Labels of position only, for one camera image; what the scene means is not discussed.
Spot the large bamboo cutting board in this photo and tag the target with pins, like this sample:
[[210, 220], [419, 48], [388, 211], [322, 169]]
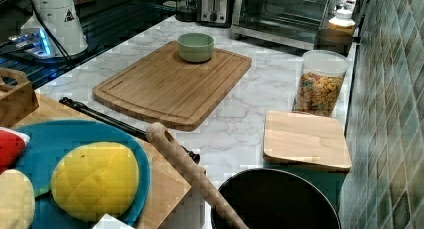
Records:
[[162, 87]]

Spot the green ceramic bowl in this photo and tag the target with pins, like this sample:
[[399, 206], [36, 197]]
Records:
[[195, 47]]

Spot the black utensil holder pot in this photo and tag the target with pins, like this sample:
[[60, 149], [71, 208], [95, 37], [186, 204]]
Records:
[[275, 199]]

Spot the black silver toaster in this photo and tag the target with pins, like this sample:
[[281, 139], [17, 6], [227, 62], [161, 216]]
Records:
[[215, 13]]

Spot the teal canister with wooden lid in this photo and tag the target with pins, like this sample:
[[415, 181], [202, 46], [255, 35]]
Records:
[[313, 147]]

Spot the clear cereal jar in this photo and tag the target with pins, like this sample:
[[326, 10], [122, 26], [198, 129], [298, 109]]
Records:
[[321, 79]]

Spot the silver toaster oven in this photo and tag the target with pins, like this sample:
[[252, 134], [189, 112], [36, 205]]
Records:
[[289, 22]]

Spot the yellow toy bread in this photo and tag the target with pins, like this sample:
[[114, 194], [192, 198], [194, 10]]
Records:
[[96, 179]]

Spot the dark grey cup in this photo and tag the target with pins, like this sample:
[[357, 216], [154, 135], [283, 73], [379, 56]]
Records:
[[333, 40]]

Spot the amber bottle with white cap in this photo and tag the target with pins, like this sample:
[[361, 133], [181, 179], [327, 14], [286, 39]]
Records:
[[342, 21]]

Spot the teal plate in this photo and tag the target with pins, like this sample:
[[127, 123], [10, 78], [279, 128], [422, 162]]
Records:
[[49, 142]]

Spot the small wooden box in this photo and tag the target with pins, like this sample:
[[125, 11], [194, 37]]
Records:
[[18, 98]]

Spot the red white toy fruit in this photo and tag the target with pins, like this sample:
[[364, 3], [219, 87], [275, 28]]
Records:
[[12, 144]]

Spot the beige toy food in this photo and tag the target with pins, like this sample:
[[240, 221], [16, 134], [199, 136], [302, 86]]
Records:
[[17, 202]]

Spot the black drawer handle bar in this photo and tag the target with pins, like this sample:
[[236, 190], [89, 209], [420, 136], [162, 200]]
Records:
[[82, 108]]

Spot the wooden spoon handle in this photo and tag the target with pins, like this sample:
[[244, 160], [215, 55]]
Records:
[[158, 135]]

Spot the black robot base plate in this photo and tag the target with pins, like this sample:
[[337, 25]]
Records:
[[35, 45]]

